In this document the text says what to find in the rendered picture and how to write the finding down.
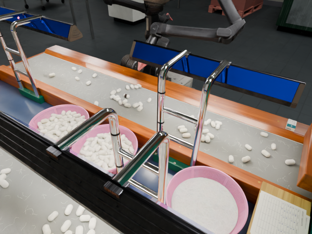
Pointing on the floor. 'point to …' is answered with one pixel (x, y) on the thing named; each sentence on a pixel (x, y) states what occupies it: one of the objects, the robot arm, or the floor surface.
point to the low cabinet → (295, 17)
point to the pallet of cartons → (244, 5)
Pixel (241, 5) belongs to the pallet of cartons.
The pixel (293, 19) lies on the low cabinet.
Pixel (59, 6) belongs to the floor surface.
